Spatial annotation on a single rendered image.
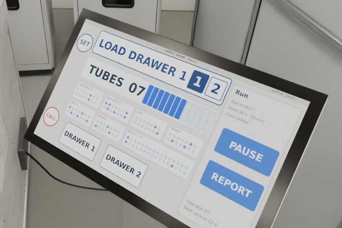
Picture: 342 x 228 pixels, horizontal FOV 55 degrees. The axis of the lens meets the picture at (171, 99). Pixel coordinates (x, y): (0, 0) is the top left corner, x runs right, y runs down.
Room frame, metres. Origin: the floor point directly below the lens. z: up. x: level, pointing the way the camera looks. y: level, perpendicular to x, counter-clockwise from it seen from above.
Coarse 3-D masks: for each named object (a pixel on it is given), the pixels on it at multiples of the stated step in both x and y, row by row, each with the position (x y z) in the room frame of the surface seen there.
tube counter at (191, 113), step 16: (144, 80) 0.53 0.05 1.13; (128, 96) 0.52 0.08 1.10; (144, 96) 0.51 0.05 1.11; (160, 96) 0.50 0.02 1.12; (176, 96) 0.50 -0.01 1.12; (160, 112) 0.48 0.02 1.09; (176, 112) 0.47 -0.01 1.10; (192, 112) 0.47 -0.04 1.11; (208, 112) 0.46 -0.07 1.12; (208, 128) 0.44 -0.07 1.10
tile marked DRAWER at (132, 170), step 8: (104, 152) 0.45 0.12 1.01; (112, 152) 0.45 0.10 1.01; (120, 152) 0.44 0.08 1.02; (104, 160) 0.44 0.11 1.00; (112, 160) 0.44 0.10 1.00; (120, 160) 0.43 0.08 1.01; (128, 160) 0.43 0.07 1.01; (136, 160) 0.43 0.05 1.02; (104, 168) 0.43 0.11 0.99; (112, 168) 0.42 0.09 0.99; (120, 168) 0.42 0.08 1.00; (128, 168) 0.42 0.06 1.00; (136, 168) 0.42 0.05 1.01; (144, 168) 0.41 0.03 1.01; (120, 176) 0.41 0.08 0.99; (128, 176) 0.41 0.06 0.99; (136, 176) 0.41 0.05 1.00; (144, 176) 0.40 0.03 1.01; (136, 184) 0.40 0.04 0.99
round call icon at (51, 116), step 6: (48, 108) 0.54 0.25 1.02; (54, 108) 0.54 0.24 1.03; (48, 114) 0.53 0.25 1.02; (54, 114) 0.53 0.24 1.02; (60, 114) 0.53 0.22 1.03; (42, 120) 0.53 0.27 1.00; (48, 120) 0.52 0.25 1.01; (54, 120) 0.52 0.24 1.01; (48, 126) 0.51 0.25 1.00; (54, 126) 0.51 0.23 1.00
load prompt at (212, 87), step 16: (96, 48) 0.61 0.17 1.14; (112, 48) 0.60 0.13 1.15; (128, 48) 0.59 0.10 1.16; (144, 48) 0.58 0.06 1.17; (128, 64) 0.56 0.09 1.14; (144, 64) 0.56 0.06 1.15; (160, 64) 0.55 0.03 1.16; (176, 64) 0.54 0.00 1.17; (192, 64) 0.53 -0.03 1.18; (160, 80) 0.52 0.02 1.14; (176, 80) 0.52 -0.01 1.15; (192, 80) 0.51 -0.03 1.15; (208, 80) 0.50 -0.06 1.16; (224, 80) 0.50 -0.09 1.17; (208, 96) 0.48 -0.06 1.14; (224, 96) 0.48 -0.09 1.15
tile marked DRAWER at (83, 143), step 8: (64, 128) 0.50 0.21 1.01; (72, 128) 0.50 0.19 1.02; (80, 128) 0.49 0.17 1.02; (64, 136) 0.49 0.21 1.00; (72, 136) 0.49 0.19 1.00; (80, 136) 0.48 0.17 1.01; (88, 136) 0.48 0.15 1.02; (96, 136) 0.48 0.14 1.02; (64, 144) 0.48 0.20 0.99; (72, 144) 0.48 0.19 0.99; (80, 144) 0.47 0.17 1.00; (88, 144) 0.47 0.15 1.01; (96, 144) 0.46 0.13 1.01; (80, 152) 0.46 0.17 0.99; (88, 152) 0.46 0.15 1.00; (96, 152) 0.45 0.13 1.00
